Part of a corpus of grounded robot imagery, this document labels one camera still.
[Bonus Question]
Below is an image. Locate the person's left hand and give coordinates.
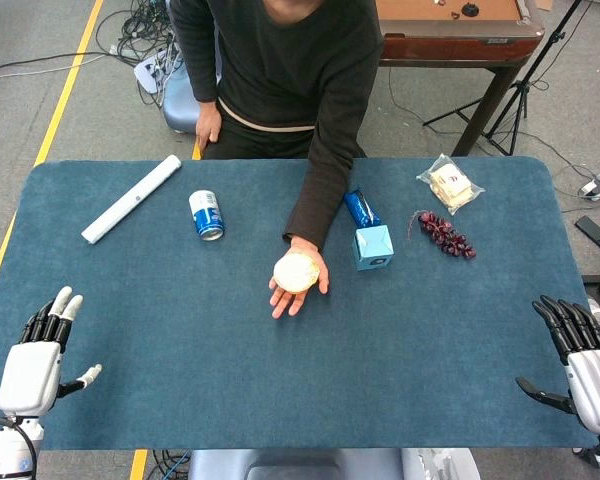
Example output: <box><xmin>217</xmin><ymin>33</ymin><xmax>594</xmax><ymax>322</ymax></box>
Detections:
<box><xmin>268</xmin><ymin>235</ymin><xmax>330</xmax><ymax>320</ymax></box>

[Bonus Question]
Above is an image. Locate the dark blue cookie pack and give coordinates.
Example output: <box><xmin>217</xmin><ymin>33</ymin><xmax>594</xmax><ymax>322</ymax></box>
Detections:
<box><xmin>343</xmin><ymin>188</ymin><xmax>383</xmax><ymax>227</ymax></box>

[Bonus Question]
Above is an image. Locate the black tripod stand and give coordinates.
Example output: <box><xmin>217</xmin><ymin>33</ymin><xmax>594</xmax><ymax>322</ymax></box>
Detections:
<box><xmin>422</xmin><ymin>0</ymin><xmax>586</xmax><ymax>157</ymax></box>

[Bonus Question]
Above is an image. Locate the clear bag of biscuits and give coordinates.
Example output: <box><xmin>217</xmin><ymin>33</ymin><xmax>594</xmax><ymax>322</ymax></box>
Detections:
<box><xmin>416</xmin><ymin>153</ymin><xmax>485</xmax><ymax>216</ymax></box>

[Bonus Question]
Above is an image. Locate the black cable tangle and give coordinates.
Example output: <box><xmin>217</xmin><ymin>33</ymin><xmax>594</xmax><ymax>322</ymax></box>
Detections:
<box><xmin>95</xmin><ymin>0</ymin><xmax>181</xmax><ymax>69</ymax></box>

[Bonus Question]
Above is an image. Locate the white paper roll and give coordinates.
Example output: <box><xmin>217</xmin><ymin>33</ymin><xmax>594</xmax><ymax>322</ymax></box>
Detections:
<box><xmin>80</xmin><ymin>154</ymin><xmax>183</xmax><ymax>246</ymax></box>

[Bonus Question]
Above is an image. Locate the blue white soda can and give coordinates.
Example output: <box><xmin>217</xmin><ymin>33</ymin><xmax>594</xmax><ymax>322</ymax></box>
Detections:
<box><xmin>188</xmin><ymin>189</ymin><xmax>226</xmax><ymax>242</ymax></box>

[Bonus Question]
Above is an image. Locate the blue felt table mat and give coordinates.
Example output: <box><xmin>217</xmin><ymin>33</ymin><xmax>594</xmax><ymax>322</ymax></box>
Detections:
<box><xmin>0</xmin><ymin>155</ymin><xmax>600</xmax><ymax>454</ymax></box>

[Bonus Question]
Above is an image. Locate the brown wooden game table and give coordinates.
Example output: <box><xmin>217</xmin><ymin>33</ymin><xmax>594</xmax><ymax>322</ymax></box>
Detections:
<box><xmin>374</xmin><ymin>0</ymin><xmax>546</xmax><ymax>157</ymax></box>

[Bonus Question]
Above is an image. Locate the pale blue rounded pedestal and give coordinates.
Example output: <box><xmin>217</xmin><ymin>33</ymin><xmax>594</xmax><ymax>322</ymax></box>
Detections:
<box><xmin>161</xmin><ymin>64</ymin><xmax>202</xmax><ymax>135</ymax></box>

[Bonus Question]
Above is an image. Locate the dark red grape bunch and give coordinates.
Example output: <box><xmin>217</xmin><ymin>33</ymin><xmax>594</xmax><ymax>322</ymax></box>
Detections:
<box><xmin>407</xmin><ymin>210</ymin><xmax>478</xmax><ymax>260</ymax></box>

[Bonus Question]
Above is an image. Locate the grey blue robot torso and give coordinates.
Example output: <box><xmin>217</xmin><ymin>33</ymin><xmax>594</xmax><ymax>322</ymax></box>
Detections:
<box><xmin>186</xmin><ymin>447</ymin><xmax>482</xmax><ymax>480</ymax></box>

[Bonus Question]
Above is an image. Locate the white power strip with plugs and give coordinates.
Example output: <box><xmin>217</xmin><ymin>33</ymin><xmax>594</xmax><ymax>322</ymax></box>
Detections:
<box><xmin>132</xmin><ymin>42</ymin><xmax>182</xmax><ymax>95</ymax></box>

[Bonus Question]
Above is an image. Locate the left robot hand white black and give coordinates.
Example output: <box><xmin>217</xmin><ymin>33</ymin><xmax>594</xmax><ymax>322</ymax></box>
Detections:
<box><xmin>0</xmin><ymin>285</ymin><xmax>103</xmax><ymax>419</ymax></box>

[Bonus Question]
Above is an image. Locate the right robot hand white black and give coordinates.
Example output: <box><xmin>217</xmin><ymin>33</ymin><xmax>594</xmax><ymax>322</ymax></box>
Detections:
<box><xmin>515</xmin><ymin>294</ymin><xmax>600</xmax><ymax>436</ymax></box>

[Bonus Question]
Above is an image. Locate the light blue speaker box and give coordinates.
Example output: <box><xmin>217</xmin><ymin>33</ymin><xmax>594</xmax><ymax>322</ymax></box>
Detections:
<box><xmin>353</xmin><ymin>224</ymin><xmax>395</xmax><ymax>272</ymax></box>

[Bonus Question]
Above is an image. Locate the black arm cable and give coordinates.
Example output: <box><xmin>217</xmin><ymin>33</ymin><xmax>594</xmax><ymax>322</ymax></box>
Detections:
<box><xmin>0</xmin><ymin>416</ymin><xmax>39</xmax><ymax>480</ymax></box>

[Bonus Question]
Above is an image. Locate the black smartphone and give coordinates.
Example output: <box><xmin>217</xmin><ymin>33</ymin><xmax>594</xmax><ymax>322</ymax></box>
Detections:
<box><xmin>574</xmin><ymin>215</ymin><xmax>600</xmax><ymax>251</ymax></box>

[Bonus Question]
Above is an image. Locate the person's right forearm dark sleeve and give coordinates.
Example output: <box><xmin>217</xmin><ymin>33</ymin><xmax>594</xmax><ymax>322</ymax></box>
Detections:
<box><xmin>179</xmin><ymin>39</ymin><xmax>222</xmax><ymax>105</ymax></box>

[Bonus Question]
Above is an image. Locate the orange jelly cup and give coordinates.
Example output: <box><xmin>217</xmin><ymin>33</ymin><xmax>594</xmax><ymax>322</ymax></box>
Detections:
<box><xmin>272</xmin><ymin>252</ymin><xmax>322</xmax><ymax>295</ymax></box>

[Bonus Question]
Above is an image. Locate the person's torso dark sweater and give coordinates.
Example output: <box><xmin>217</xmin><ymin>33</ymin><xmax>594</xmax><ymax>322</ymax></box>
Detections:
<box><xmin>169</xmin><ymin>0</ymin><xmax>385</xmax><ymax>160</ymax></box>

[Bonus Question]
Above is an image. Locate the person's right hand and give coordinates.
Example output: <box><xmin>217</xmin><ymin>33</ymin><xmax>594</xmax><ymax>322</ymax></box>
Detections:
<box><xmin>195</xmin><ymin>101</ymin><xmax>224</xmax><ymax>154</ymax></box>

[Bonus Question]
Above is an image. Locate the person's left forearm dark sleeve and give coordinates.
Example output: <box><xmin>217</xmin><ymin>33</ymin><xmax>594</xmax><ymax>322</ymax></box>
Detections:
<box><xmin>283</xmin><ymin>144</ymin><xmax>372</xmax><ymax>252</ymax></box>

